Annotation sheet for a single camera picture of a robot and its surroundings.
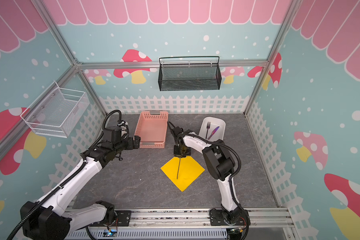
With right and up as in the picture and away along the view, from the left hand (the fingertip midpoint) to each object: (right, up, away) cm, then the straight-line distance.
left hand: (132, 140), depth 81 cm
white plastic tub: (+50, +7, +30) cm, 59 cm away
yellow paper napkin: (+31, -20, +9) cm, 38 cm away
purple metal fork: (+47, +7, +31) cm, 56 cm away
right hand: (+25, -11, +14) cm, 30 cm away
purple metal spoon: (+25, -18, +10) cm, 32 cm away
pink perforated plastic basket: (+4, +6, +33) cm, 34 cm away
